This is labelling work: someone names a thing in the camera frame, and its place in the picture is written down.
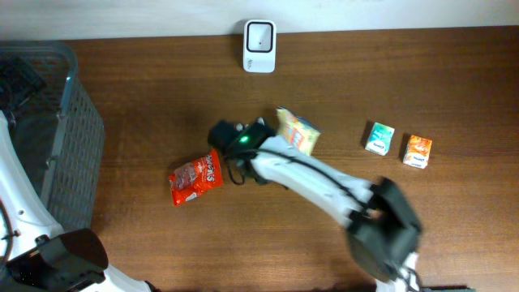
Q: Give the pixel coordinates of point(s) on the red snack bag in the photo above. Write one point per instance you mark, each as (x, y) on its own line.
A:
(195, 178)

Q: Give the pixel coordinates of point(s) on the yellow snack bag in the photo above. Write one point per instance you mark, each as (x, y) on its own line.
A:
(297, 131)

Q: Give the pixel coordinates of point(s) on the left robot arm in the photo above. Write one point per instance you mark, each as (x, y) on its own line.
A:
(37, 254)

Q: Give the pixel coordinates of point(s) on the white barcode scanner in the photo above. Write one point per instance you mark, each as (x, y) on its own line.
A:
(259, 46)

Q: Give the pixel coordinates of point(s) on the grey plastic mesh basket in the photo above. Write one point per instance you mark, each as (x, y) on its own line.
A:
(55, 128)

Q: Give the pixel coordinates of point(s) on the green tissue pack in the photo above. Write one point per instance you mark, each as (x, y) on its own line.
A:
(379, 139)

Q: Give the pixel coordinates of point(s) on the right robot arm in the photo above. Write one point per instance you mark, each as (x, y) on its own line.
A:
(382, 229)

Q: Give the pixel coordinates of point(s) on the orange small carton box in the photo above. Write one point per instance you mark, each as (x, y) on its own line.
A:
(417, 152)

